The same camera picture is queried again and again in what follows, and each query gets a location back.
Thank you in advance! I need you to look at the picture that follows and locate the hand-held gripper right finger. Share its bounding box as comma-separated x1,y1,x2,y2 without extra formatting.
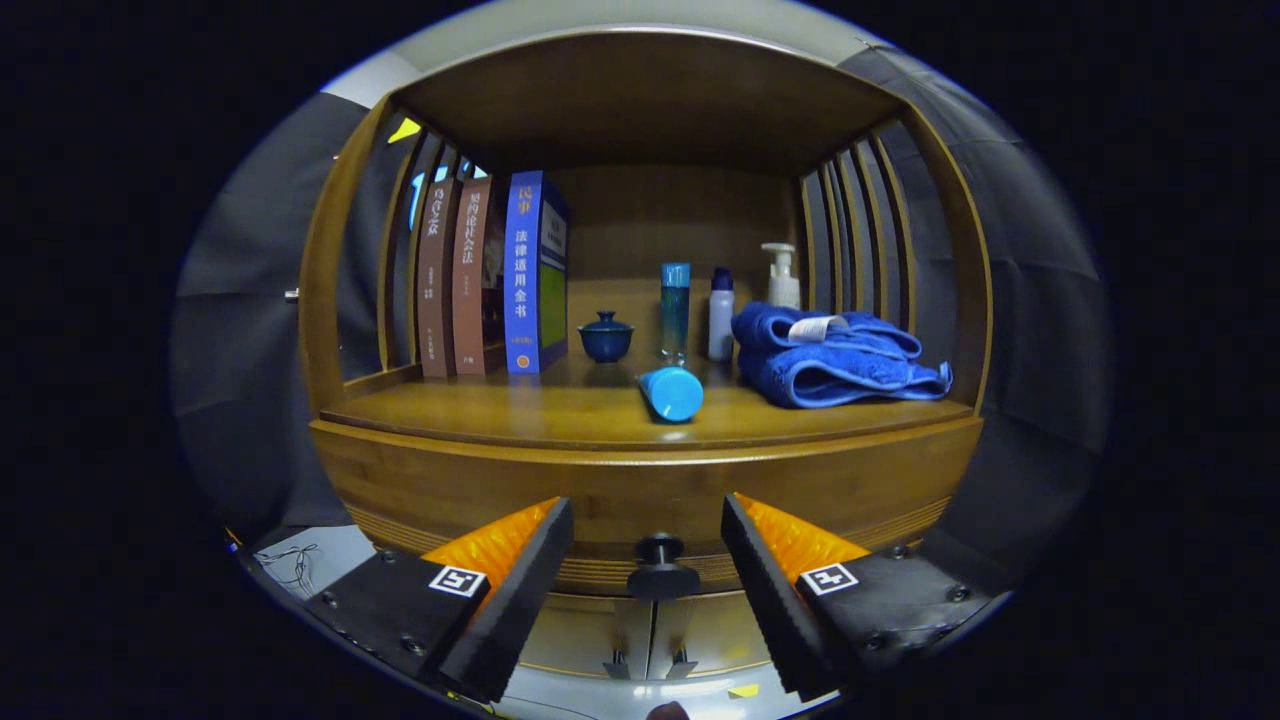
720,492,993,703

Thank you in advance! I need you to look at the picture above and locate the wooden cabinet door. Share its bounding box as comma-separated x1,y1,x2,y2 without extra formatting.
650,590,776,676
520,592,656,679

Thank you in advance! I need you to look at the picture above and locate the blue cosmetic tube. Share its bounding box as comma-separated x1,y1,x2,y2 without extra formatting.
638,366,706,424

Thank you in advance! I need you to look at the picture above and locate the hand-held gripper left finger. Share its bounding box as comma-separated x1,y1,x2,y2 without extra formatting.
305,497,576,704

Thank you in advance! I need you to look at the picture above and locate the blue folded towel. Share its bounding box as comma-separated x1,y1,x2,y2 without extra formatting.
731,302,954,410

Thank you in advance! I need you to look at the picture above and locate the blue book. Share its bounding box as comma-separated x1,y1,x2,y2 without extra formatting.
503,170,571,375

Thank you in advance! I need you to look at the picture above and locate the blue glass bottle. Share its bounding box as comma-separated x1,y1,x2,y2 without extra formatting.
660,262,692,363

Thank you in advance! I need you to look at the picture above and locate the wooden countertop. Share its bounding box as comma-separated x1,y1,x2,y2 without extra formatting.
320,360,976,451

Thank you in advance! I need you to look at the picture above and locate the thin white cable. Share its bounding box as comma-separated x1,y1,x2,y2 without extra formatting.
265,543,321,593

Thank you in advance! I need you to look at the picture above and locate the white bottle blue cap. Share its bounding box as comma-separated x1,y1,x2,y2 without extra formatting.
708,266,736,363

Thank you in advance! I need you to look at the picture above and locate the blue lidded teacup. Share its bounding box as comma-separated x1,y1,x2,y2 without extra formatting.
577,310,636,364

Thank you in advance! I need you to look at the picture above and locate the brown book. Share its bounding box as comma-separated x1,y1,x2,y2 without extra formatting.
417,180,463,379
452,175,509,376

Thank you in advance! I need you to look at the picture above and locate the white pump bottle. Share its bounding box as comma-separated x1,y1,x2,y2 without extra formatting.
761,243,802,311

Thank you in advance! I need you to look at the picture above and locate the wooden drawer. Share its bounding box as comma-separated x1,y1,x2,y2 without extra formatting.
310,418,986,598

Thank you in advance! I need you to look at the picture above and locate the wooden cabinet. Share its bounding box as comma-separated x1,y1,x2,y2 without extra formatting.
298,25,994,681

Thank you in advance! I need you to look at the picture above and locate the black drawer knob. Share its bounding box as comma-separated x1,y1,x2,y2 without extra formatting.
627,533,701,602

